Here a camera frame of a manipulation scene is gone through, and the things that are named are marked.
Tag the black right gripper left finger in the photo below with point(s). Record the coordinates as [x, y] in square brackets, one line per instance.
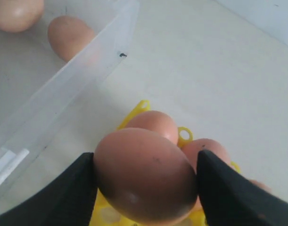
[67, 201]

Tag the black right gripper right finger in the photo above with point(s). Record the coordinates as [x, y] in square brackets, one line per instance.
[229, 199]

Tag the yellow plastic egg rack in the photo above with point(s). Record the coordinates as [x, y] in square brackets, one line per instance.
[105, 215]

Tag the clear plastic tray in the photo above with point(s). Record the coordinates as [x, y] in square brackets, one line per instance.
[36, 86]

